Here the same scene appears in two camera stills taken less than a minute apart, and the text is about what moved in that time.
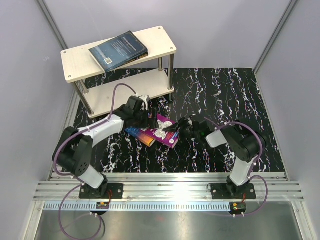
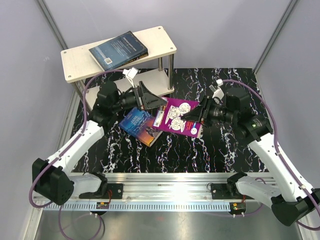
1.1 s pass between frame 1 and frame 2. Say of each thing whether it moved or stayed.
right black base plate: stayed
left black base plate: stayed
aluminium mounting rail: stayed
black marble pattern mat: stayed
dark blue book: stayed
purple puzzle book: moved
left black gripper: moved
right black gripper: moved
